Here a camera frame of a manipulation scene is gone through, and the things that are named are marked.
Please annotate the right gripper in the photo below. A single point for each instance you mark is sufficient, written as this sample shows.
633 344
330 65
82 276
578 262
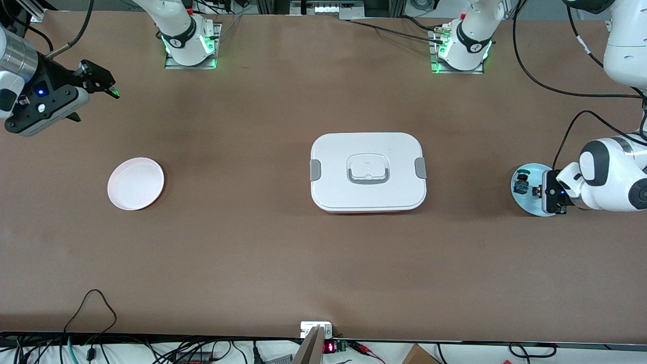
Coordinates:
56 77

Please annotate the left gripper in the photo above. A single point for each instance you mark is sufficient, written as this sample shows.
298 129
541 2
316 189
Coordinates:
549 191

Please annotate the orange black switch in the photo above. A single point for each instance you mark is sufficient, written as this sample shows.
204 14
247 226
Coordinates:
536 191

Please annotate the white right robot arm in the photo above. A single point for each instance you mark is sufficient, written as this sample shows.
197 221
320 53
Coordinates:
177 25

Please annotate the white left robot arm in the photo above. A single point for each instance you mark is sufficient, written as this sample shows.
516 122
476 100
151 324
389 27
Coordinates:
611 177

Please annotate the white lunch box grey clips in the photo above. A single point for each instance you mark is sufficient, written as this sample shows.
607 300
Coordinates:
394 151

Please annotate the brown cardboard box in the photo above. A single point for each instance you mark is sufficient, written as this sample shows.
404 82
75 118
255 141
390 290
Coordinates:
417 356

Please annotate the light blue round plate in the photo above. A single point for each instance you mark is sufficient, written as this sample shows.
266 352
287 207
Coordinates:
525 205

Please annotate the white round plate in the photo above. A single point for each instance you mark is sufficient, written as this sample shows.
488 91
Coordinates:
135 184

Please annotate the red alligator clip lead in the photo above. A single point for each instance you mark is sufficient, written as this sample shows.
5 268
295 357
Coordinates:
361 347

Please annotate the red digit display module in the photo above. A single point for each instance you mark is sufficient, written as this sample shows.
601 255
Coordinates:
329 348

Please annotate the white mounting plate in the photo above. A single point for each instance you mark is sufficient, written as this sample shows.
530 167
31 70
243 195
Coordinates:
308 326

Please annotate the black power strip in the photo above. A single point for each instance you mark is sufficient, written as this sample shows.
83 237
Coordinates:
194 360

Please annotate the blue green switch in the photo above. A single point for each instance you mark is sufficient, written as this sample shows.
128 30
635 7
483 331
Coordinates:
520 186

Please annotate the aluminium profile bracket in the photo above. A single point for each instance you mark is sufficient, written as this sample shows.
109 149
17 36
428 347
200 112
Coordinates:
38 6

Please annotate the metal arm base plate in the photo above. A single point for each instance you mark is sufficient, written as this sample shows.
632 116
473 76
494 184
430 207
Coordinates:
218 45
433 55

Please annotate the aluminium equipment frame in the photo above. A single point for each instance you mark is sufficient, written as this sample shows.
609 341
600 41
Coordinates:
328 9

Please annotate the aluminium camera bar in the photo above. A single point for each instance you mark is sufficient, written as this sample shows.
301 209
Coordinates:
309 351

